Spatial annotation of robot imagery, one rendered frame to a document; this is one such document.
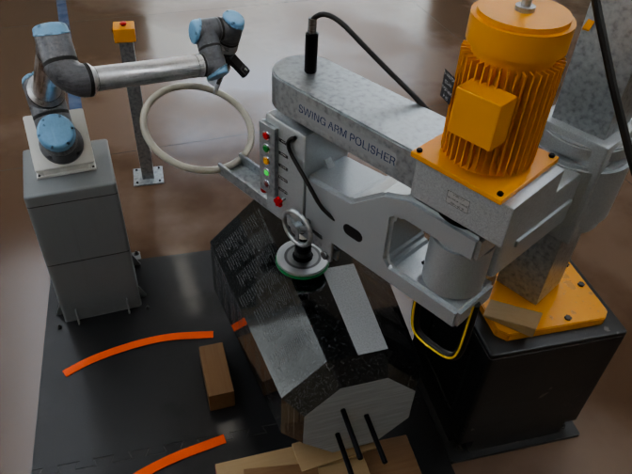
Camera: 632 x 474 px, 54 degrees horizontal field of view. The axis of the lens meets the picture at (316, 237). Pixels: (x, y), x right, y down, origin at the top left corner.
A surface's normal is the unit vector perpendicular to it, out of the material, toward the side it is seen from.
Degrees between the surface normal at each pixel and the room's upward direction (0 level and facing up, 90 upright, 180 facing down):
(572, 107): 90
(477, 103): 90
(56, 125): 52
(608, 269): 0
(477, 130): 90
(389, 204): 90
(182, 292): 0
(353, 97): 0
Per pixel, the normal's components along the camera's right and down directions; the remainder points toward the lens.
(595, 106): -0.72, 0.44
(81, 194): 0.33, 0.64
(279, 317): -0.63, -0.40
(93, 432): 0.04, -0.75
